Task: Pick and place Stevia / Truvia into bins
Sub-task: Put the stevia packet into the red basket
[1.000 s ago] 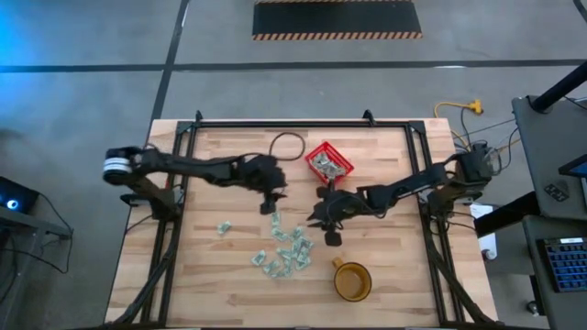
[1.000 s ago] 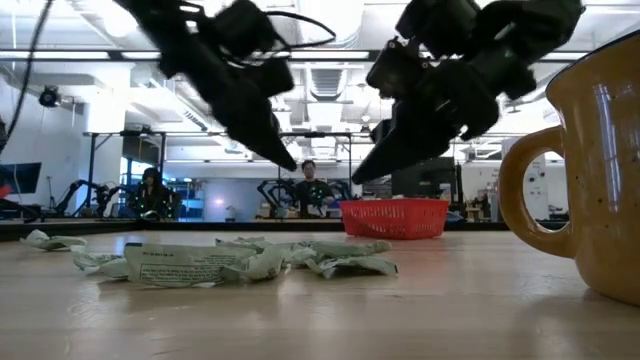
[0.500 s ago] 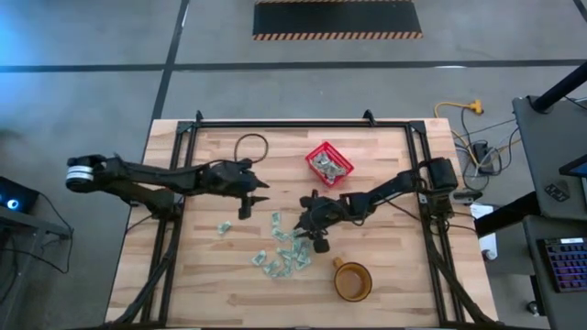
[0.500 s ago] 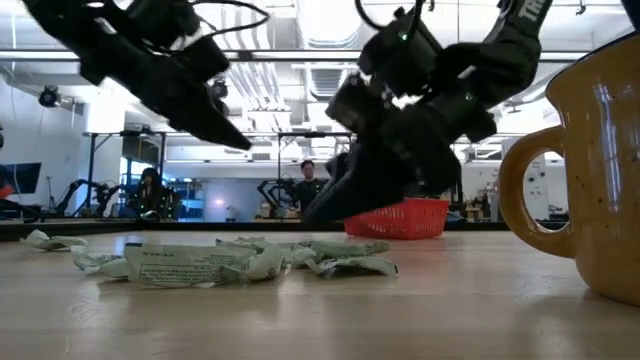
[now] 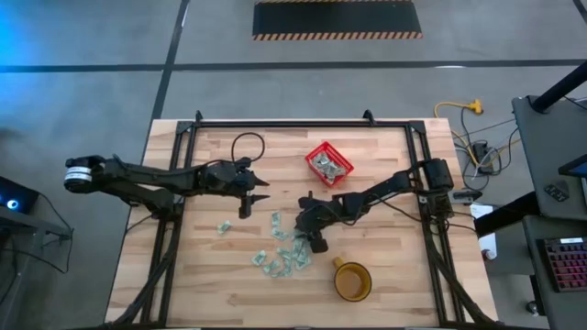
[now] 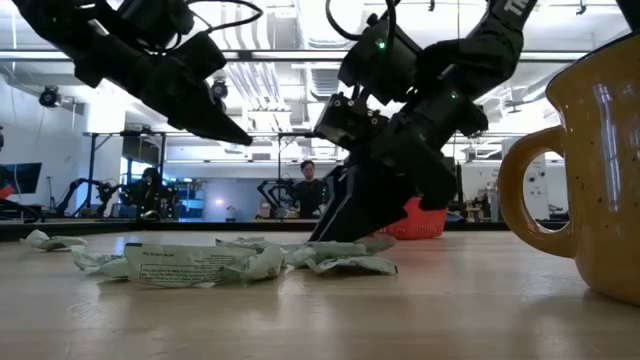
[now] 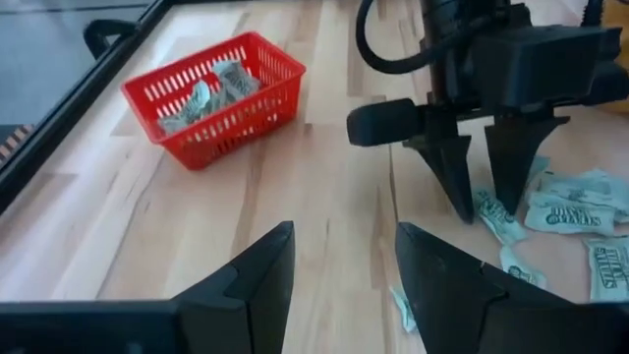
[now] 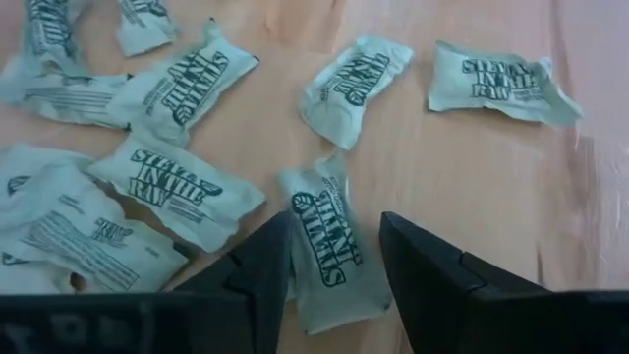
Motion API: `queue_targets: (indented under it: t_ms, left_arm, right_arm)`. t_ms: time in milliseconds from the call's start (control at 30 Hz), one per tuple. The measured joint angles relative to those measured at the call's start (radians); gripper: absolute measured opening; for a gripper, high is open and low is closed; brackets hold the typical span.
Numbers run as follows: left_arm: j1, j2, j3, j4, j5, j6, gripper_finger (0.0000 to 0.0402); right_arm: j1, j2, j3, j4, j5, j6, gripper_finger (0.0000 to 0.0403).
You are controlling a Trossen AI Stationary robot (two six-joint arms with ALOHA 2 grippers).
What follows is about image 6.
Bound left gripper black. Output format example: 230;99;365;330
74;29;254;148

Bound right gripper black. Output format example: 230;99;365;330
309;81;489;243

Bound blue storage bins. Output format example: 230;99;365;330
177;179;206;221

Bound person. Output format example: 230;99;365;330
291;159;330;220

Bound red plastic slotted basket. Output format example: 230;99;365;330
377;196;449;241

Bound background robot with lights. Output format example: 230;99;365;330
119;167;180;221

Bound yellow speckled ceramic mug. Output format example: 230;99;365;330
497;32;640;307

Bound black ceiling camera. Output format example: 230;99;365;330
38;84;63;109
209;77;230;101

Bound black rig frame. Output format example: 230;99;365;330
276;130;321;181
82;129;169;221

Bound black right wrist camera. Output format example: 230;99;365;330
313;92;389;151

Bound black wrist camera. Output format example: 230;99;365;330
117;0;196;37
313;92;389;151

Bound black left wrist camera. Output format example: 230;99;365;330
117;0;196;37

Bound black left camera cable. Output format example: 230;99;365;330
184;0;265;34

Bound black camera cable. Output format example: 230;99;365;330
184;0;265;34
324;0;401;42

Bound white ceiling duct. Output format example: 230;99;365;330
294;0;369;51

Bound black metal table frame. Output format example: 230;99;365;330
0;218;571;242

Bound black right camera cable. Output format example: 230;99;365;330
324;0;401;42

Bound white wall sign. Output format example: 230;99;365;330
523;149;550;217

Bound dark wall monitor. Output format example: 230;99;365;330
0;162;44;196

